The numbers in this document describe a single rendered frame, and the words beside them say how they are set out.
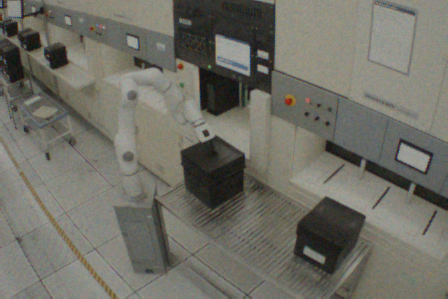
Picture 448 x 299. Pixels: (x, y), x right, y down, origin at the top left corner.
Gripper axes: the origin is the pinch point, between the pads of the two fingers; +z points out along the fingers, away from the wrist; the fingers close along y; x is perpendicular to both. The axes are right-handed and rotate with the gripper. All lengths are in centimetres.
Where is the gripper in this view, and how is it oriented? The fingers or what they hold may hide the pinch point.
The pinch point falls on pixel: (211, 148)
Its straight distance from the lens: 237.5
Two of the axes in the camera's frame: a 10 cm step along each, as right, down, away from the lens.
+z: 4.6, 8.8, -0.8
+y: 7.7, -3.5, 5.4
